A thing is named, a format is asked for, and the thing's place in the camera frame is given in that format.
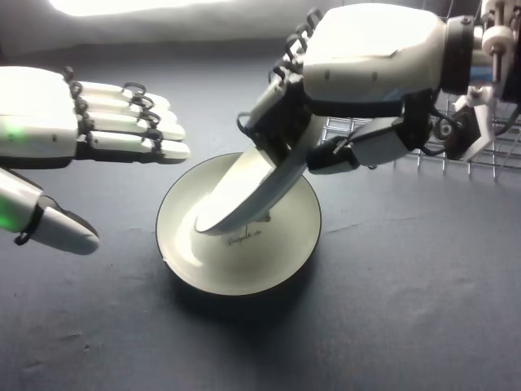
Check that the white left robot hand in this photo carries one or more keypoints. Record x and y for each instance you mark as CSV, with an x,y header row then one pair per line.
x,y
40,114

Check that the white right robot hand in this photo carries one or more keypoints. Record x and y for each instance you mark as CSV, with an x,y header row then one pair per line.
x,y
366,53

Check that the white plate with dark rim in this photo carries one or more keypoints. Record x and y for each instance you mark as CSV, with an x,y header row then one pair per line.
x,y
240,195
244,269

